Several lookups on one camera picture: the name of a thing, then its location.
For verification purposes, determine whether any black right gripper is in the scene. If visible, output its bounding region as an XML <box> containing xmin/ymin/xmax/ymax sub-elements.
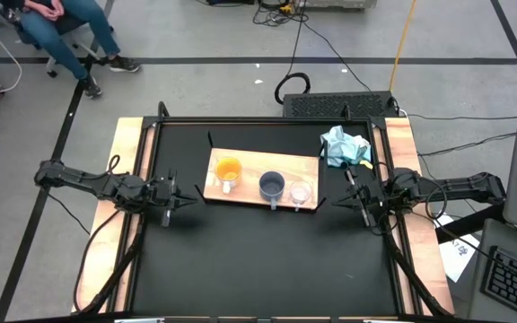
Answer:
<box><xmin>332</xmin><ymin>167</ymin><xmax>399</xmax><ymax>227</ymax></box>

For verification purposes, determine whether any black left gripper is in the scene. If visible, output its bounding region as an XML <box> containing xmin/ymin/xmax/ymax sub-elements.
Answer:
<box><xmin>149</xmin><ymin>168</ymin><xmax>199</xmax><ymax>227</ymax></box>

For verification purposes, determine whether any clear plastic cup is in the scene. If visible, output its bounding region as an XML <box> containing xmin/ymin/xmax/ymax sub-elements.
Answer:
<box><xmin>288</xmin><ymin>179</ymin><xmax>313</xmax><ymax>213</ymax></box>

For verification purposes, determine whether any yellow ceramic mug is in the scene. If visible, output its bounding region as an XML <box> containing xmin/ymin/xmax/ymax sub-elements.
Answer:
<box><xmin>215</xmin><ymin>155</ymin><xmax>243</xmax><ymax>195</ymax></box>

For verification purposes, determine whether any grey mug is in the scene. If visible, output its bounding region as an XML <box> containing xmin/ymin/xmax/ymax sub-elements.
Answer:
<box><xmin>258</xmin><ymin>170</ymin><xmax>286</xmax><ymax>211</ymax></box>

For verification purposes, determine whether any light blue cloth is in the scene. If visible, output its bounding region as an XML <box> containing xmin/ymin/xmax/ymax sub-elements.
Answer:
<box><xmin>320</xmin><ymin>125</ymin><xmax>372</xmax><ymax>170</ymax></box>

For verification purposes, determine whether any black perforated computer tower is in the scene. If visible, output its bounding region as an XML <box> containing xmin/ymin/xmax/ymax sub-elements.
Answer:
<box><xmin>282</xmin><ymin>91</ymin><xmax>399</xmax><ymax>119</ymax></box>

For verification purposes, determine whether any black desk beam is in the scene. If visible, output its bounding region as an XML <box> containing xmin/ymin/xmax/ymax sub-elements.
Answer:
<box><xmin>435</xmin><ymin>201</ymin><xmax>506</xmax><ymax>244</ymax></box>

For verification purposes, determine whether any white paper sheet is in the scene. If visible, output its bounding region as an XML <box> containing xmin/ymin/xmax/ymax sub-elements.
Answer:
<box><xmin>433</xmin><ymin>210</ymin><xmax>482</xmax><ymax>284</ymax></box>

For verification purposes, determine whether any black keyboard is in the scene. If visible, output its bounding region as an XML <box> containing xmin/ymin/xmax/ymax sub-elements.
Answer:
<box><xmin>482</xmin><ymin>245</ymin><xmax>517</xmax><ymax>322</ymax></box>

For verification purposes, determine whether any grey box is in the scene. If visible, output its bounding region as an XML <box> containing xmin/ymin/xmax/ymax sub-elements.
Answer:
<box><xmin>301</xmin><ymin>0</ymin><xmax>376</xmax><ymax>11</ymax></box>

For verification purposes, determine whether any person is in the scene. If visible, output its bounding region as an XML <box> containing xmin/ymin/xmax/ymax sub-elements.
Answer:
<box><xmin>0</xmin><ymin>0</ymin><xmax>142</xmax><ymax>99</ymax></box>

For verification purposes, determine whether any black coiled cable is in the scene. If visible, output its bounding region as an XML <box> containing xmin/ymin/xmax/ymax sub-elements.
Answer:
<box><xmin>274</xmin><ymin>72</ymin><xmax>311</xmax><ymax>106</ymax></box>

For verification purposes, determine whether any yellow cable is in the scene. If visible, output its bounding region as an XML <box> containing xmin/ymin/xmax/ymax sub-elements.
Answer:
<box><xmin>388</xmin><ymin>0</ymin><xmax>417</xmax><ymax>93</ymax></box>

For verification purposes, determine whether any tangled black cable bundle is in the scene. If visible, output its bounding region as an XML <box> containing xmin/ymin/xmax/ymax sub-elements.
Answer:
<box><xmin>251</xmin><ymin>0</ymin><xmax>309</xmax><ymax>27</ymax></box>

